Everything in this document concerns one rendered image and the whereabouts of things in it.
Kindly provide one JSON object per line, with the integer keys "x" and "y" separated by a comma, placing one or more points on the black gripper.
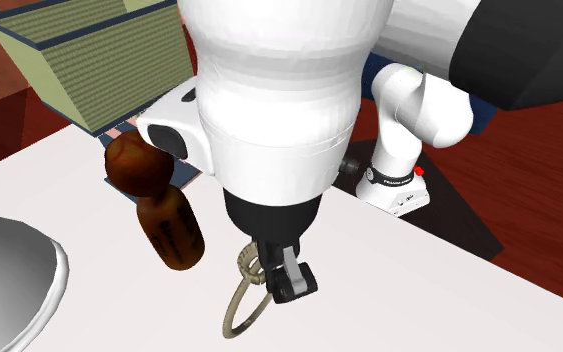
{"x": 271, "y": 217}

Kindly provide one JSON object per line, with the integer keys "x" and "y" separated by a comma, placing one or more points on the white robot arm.
{"x": 281, "y": 97}

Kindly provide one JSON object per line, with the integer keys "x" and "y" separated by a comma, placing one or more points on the blue pink flat board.
{"x": 184, "y": 171}

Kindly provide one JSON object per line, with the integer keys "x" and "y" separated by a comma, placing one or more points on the dark robot stand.
{"x": 456, "y": 214}

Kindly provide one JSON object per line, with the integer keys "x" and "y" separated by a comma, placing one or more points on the dark blue block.
{"x": 368, "y": 78}

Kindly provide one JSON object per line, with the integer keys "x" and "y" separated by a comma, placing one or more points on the large white bowl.
{"x": 8, "y": 282}

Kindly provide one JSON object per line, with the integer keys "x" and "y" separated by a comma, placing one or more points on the olive green box blue rim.
{"x": 110, "y": 63}

